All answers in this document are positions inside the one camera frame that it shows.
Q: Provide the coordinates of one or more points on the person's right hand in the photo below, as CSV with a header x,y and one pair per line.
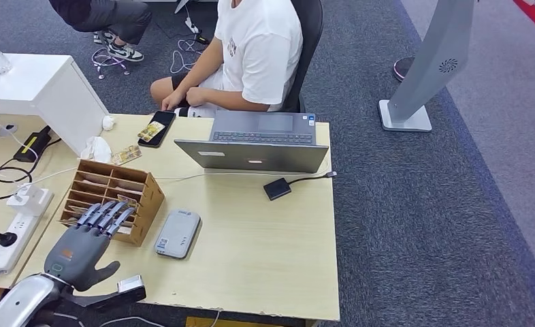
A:
x,y
173,100

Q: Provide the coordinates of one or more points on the person's left hand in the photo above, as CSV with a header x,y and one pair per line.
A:
x,y
197,97

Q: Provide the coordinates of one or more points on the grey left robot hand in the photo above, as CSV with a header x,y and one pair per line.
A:
x,y
76,255

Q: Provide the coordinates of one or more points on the person's left forearm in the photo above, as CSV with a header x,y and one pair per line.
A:
x,y
236,100

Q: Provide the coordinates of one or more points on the person's right forearm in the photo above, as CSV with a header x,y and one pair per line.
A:
x,y
200,67

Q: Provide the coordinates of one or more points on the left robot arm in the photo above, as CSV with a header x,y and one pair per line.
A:
x,y
19,300

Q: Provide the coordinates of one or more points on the yellowish patterned card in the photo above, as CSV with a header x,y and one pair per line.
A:
x,y
151,132

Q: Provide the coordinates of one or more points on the beige patterned card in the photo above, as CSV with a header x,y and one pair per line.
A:
x,y
127,155

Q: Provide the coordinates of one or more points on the patterned room key card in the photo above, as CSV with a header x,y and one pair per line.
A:
x,y
130,201

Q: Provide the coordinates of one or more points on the person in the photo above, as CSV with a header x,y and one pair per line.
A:
x,y
258,49
114,18

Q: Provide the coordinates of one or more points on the wooden slotted card organizer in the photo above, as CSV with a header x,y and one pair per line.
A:
x,y
148,198

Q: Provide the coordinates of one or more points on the black smartphone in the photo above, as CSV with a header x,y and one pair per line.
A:
x,y
164,118

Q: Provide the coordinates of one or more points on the white power strip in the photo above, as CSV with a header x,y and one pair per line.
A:
x,y
15,239

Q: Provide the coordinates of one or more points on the small white tissue ball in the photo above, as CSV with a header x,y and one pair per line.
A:
x,y
108,123

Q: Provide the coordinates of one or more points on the white plug-in charger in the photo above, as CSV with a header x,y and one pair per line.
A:
x,y
28,201

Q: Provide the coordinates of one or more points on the floor power adapter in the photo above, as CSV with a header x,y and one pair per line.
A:
x,y
191,25

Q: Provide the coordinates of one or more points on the grey laptop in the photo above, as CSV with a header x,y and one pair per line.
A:
x,y
249,155

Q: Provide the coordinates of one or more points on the crumpled white tissue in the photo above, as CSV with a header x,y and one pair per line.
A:
x,y
97,150

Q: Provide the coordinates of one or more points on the black power adapter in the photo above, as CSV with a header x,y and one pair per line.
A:
x,y
42,140

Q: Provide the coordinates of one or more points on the black square usb hub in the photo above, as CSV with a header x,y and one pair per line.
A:
x,y
276,188

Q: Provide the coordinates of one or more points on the black office chair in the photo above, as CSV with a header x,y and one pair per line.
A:
x,y
310,36

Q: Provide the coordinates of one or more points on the white desk shelf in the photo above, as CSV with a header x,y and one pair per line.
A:
x,y
37,85

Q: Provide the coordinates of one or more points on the yellow floor tape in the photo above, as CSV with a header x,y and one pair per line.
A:
x,y
231,322

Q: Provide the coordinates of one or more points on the round dark floor base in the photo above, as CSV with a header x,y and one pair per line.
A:
x,y
402,67

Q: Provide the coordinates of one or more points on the grey kiosk stand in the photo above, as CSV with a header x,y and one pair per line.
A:
x,y
430,54

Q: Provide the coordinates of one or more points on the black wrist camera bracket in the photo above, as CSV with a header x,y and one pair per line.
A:
x,y
96,300

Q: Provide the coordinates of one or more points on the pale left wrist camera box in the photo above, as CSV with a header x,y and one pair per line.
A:
x,y
131,284

